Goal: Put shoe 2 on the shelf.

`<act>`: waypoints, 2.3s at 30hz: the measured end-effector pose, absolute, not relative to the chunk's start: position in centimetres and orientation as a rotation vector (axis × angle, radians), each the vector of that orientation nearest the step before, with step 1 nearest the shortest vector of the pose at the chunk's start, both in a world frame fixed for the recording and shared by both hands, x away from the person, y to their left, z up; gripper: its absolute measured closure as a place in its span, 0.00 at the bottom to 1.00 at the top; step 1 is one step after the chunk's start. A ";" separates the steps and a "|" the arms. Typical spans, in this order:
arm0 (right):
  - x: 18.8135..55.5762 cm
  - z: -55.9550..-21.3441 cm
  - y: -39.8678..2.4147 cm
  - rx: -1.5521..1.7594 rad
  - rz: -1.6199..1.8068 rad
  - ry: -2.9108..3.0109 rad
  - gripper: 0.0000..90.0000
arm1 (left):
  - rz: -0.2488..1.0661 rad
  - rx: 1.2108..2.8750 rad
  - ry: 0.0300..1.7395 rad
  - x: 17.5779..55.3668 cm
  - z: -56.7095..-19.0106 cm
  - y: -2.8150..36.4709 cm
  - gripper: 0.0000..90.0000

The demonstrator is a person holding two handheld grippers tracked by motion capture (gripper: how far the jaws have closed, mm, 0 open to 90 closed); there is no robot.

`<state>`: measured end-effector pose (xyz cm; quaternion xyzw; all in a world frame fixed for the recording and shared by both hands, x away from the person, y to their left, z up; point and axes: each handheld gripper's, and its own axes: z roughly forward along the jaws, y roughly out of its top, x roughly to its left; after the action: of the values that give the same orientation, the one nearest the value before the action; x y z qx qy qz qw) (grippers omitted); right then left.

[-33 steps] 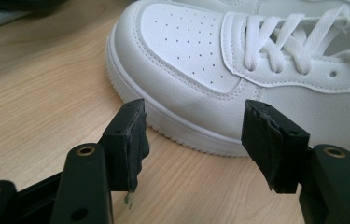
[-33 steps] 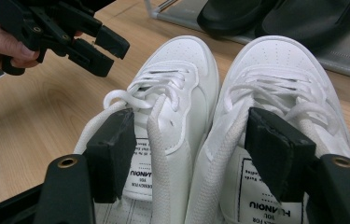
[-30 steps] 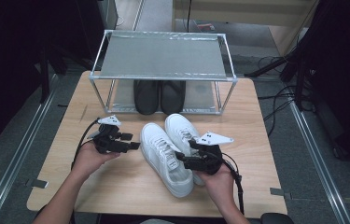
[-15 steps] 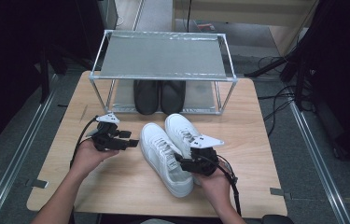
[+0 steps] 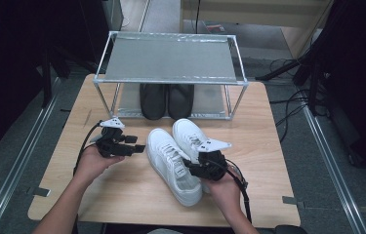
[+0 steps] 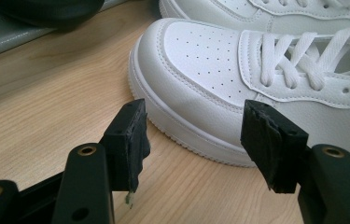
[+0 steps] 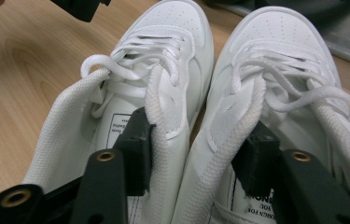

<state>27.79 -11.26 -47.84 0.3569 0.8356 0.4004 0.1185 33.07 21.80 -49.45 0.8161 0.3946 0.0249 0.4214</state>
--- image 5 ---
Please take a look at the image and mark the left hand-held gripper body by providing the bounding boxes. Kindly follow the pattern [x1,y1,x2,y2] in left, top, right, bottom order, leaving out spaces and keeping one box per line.
[96,117,136,159]

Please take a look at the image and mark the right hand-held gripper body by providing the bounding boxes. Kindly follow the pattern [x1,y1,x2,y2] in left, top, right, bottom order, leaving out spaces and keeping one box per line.
[191,138,232,182]

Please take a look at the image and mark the white sneaker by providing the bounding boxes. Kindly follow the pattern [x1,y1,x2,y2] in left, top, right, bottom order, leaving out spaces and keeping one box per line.
[145,128,204,208]
[172,118,219,196]

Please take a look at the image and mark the black slipper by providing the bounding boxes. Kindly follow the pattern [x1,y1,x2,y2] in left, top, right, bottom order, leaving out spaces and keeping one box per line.
[166,83,195,122]
[139,83,168,121]

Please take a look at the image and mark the metal two-tier shoe rack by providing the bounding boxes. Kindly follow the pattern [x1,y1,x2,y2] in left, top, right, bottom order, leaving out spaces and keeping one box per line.
[92,30,249,121]

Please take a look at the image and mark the person's left hand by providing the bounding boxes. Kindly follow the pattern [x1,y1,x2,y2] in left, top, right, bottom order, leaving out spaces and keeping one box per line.
[72,144,126,185]

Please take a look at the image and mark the person's right hand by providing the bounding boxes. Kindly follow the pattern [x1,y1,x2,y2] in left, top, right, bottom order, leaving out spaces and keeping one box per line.
[203,165,247,214]

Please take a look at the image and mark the grey tape tab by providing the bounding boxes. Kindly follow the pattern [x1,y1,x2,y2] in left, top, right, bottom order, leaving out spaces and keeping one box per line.
[26,186,52,198]
[281,195,305,209]

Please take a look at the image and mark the black metal stand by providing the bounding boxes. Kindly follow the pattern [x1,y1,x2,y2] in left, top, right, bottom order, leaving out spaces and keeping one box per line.
[40,45,74,110]

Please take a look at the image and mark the black tripod stand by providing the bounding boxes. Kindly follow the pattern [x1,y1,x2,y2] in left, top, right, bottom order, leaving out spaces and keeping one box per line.
[255,48,321,115]

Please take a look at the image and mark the grey metal case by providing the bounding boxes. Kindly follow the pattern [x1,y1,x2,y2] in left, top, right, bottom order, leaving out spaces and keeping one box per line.
[102,0,125,32]

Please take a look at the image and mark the black curtain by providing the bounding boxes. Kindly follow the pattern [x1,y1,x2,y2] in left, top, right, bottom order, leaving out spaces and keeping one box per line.
[0,0,110,162]
[313,0,366,178]

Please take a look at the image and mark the red item on floor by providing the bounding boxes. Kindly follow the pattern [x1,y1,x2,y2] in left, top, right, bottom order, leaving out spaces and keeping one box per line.
[203,21,226,33]

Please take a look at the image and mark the light wooden cabinet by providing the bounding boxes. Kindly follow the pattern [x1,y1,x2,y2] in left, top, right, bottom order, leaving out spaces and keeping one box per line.
[180,0,335,59]

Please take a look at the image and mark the left hand-held gripper black cable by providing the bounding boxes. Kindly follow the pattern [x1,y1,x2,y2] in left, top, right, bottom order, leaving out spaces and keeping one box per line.
[72,120,105,176]

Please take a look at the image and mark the hand-held gripper black cable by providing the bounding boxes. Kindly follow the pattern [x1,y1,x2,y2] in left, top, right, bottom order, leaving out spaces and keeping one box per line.
[225,159,253,225]
[72,120,105,176]

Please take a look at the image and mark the right hand-held gripper black cable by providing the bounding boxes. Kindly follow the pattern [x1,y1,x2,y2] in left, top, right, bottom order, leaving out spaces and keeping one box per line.
[225,159,253,225]

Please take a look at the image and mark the black floor cables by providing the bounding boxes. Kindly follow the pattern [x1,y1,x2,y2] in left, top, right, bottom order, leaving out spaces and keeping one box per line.
[267,58,311,144]

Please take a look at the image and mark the metal floor rail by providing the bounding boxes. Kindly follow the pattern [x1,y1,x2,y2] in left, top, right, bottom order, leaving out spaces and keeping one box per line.
[301,105,366,234]
[0,77,61,234]
[138,0,152,32]

